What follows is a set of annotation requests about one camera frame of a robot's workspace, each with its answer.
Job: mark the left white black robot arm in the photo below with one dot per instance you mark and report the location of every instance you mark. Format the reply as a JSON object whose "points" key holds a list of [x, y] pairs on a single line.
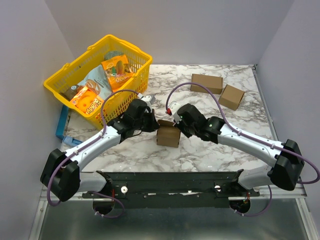
{"points": [[63, 172]]}

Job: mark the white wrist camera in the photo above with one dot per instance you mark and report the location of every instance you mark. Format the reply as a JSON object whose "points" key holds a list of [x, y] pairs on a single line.
{"points": [[149, 99], [173, 108]]}

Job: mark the brown cardboard box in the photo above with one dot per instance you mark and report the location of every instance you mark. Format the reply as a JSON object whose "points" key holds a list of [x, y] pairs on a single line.
{"points": [[167, 134]]}

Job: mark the orange apple snack bag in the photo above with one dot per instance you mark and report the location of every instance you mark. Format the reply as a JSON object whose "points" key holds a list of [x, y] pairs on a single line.
{"points": [[86, 101]]}

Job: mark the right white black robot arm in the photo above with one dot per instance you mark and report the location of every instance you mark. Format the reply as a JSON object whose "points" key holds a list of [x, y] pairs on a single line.
{"points": [[283, 164]]}

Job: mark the aluminium extrusion frame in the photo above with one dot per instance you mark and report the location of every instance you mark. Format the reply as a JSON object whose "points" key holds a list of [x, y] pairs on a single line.
{"points": [[277, 193]]}

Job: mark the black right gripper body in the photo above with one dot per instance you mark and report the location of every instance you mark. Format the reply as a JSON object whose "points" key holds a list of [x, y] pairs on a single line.
{"points": [[181, 126]]}

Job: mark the yellow plastic shopping basket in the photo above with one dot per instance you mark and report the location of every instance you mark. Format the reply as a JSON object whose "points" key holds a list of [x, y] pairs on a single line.
{"points": [[116, 103]]}

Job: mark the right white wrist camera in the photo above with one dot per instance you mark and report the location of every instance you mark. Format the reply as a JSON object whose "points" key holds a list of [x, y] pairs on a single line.
{"points": [[173, 108]]}

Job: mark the large folded cardboard box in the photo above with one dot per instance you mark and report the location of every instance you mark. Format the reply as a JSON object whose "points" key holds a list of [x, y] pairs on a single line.
{"points": [[213, 83]]}

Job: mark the light blue bread bag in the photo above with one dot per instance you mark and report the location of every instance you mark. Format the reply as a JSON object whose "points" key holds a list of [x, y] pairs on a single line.
{"points": [[96, 80]]}

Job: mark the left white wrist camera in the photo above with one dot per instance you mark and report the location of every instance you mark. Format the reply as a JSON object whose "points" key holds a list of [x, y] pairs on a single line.
{"points": [[149, 99]]}

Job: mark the blue flat box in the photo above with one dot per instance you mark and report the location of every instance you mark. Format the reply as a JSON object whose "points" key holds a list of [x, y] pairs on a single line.
{"points": [[60, 129]]}

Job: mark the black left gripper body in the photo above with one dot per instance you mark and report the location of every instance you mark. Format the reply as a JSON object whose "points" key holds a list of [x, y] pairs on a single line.
{"points": [[147, 124]]}

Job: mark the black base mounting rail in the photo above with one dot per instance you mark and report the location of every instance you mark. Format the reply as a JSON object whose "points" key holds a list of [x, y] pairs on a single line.
{"points": [[175, 189]]}

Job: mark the small folded cardboard box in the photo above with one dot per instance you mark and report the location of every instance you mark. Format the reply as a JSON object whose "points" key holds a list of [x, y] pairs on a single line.
{"points": [[231, 97]]}

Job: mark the orange mango snack bag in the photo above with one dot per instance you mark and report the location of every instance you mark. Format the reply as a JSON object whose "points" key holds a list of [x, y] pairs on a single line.
{"points": [[117, 71]]}

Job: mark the light blue small carton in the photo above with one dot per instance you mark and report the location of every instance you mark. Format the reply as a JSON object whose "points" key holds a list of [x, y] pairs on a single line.
{"points": [[71, 141]]}

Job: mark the green round snack pack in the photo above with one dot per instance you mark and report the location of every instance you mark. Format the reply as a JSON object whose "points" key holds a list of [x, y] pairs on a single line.
{"points": [[111, 54]]}

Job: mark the dark brown snack pack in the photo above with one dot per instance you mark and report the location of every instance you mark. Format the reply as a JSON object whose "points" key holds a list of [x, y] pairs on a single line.
{"points": [[69, 94]]}

